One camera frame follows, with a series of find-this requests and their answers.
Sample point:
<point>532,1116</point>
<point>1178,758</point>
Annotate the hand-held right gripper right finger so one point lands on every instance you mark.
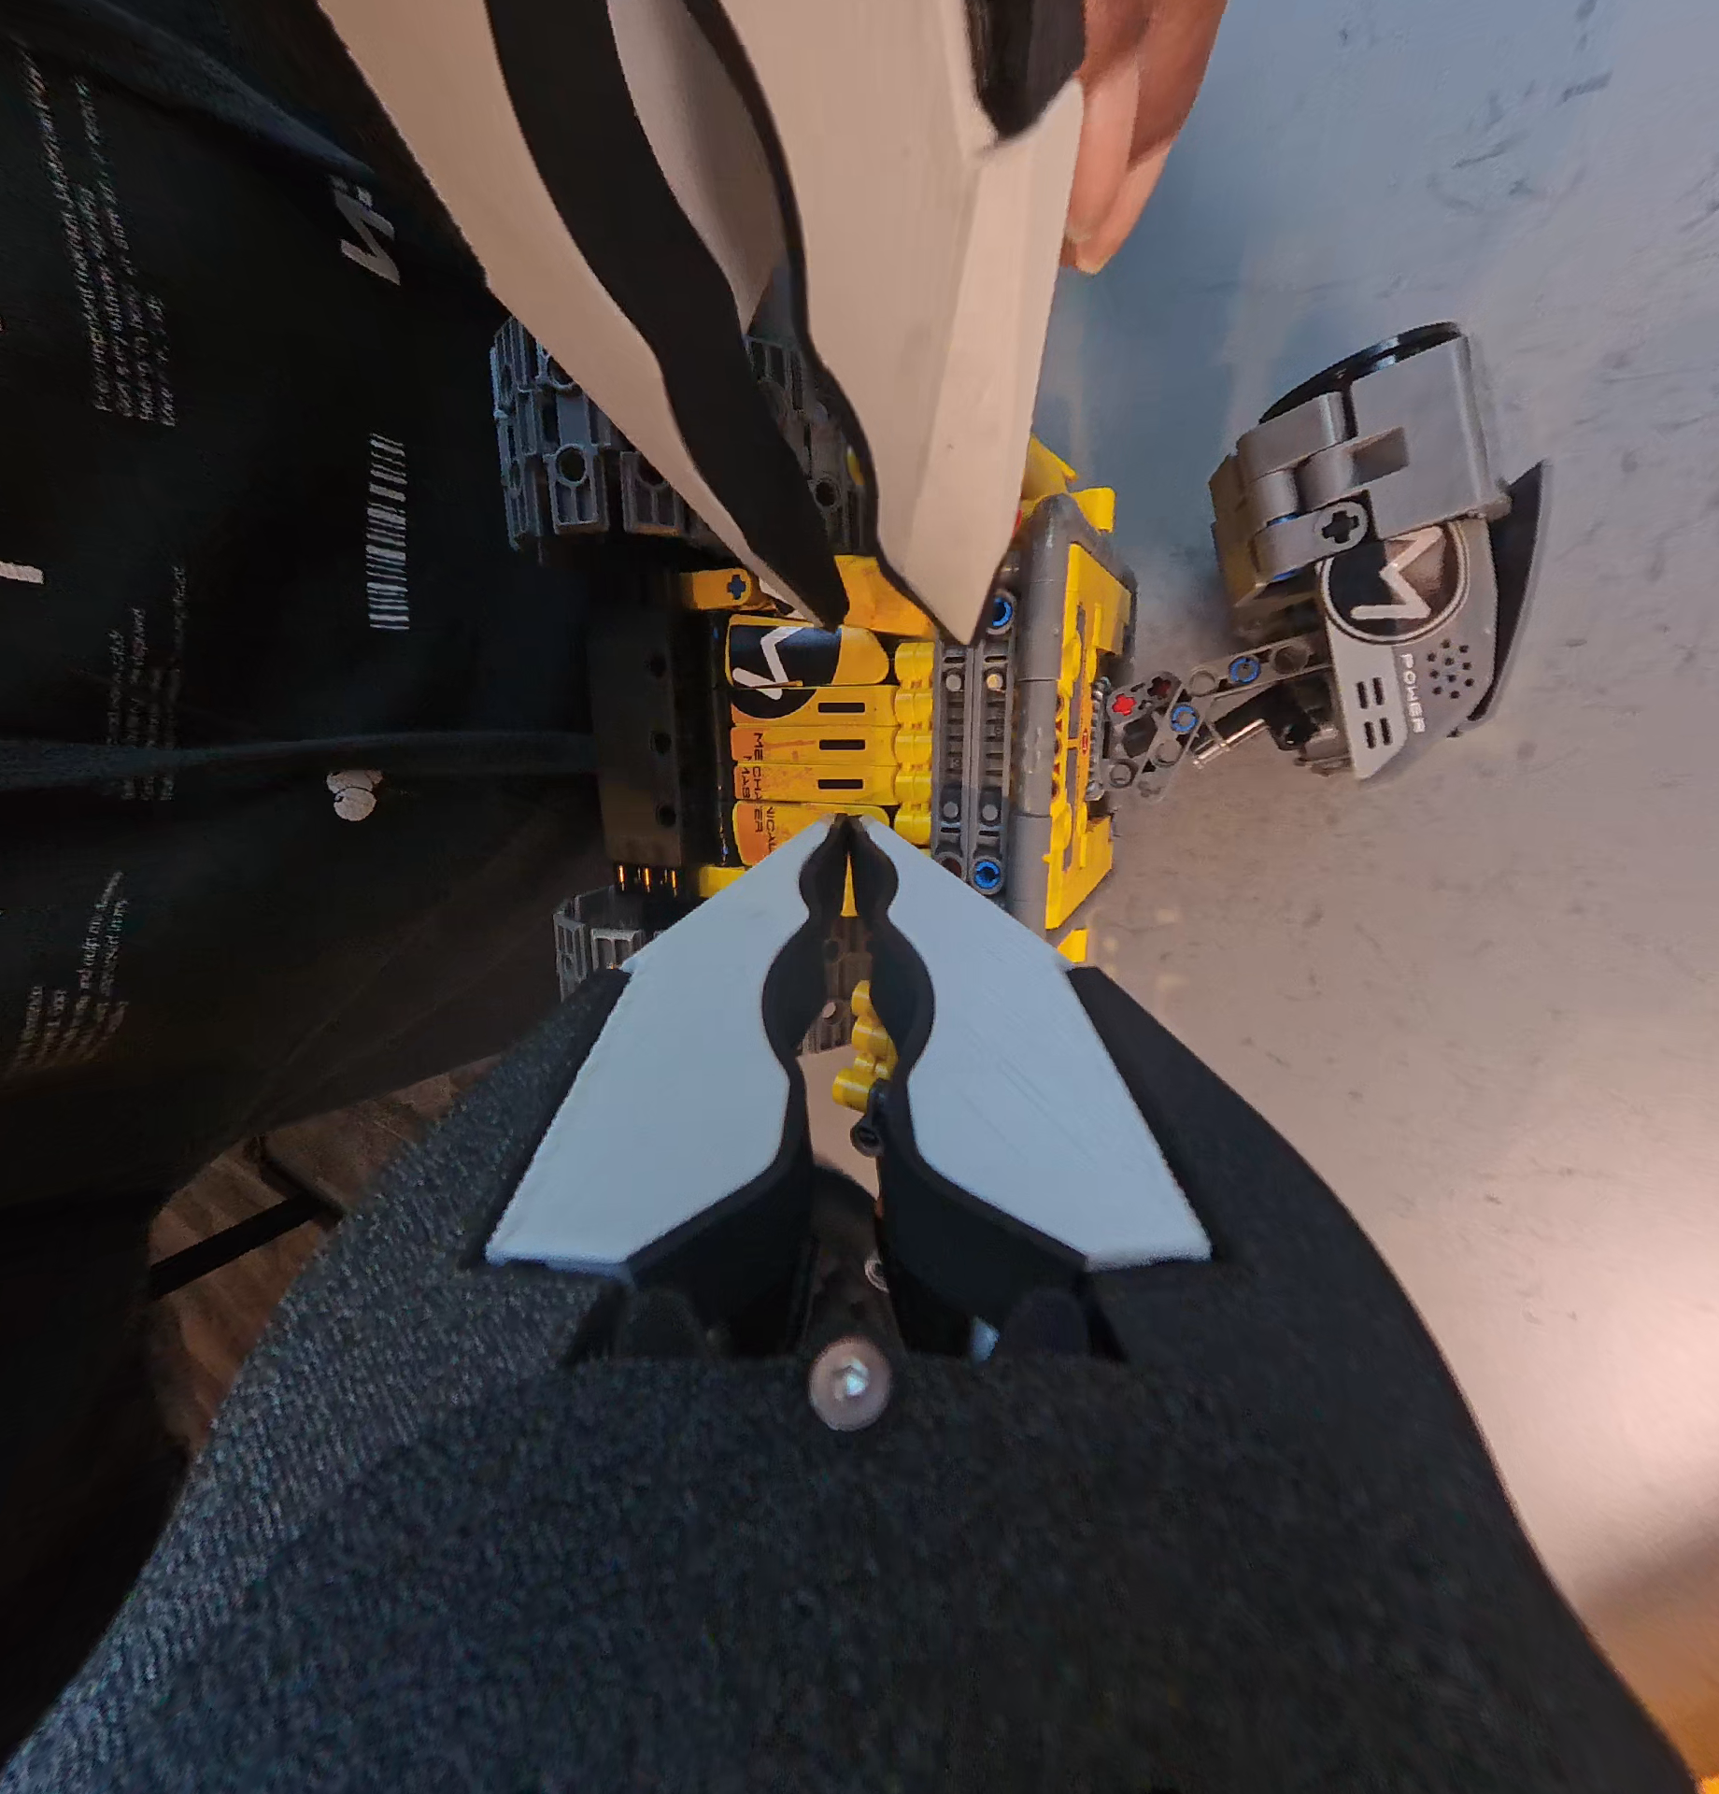
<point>1056,1123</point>

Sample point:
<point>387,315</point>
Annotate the yellow tracked brick robot model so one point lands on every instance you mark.
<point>804,728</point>

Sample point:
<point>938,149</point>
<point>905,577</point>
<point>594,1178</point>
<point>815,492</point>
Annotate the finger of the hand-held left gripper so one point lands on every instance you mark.
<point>915,349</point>
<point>509,211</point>

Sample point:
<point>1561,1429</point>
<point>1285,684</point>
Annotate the person in black hoodie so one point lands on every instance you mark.
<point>244,562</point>

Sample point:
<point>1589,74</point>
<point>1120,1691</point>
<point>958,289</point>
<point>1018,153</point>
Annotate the grey robot model head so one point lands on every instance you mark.
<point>1393,562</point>

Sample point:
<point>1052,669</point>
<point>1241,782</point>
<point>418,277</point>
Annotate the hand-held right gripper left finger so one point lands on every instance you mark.
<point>636,1123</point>

